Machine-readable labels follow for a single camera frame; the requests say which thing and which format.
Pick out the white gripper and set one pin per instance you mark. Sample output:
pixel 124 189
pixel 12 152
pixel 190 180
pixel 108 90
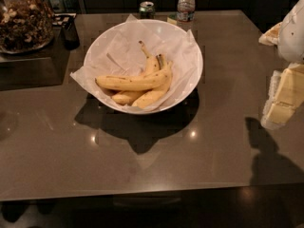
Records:
pixel 293 35

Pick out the white bowl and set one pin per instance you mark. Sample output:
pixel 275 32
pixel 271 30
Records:
pixel 186 76

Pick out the lower small yellow banana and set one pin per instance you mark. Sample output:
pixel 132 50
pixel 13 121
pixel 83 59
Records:
pixel 151 65

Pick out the clear plastic water bottle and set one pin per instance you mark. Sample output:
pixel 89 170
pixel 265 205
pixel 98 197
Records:
pixel 185 13

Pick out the green soda can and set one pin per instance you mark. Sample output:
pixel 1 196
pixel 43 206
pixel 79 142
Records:
pixel 147 10

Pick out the white paper liner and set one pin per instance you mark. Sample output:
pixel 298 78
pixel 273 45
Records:
pixel 126 51

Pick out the small black cup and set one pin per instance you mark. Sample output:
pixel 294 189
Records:
pixel 70 33

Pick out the dark tray under jar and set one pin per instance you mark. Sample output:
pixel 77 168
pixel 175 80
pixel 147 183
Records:
pixel 44 67

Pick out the glass jar of nuts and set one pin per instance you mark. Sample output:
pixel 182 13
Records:
pixel 25 25

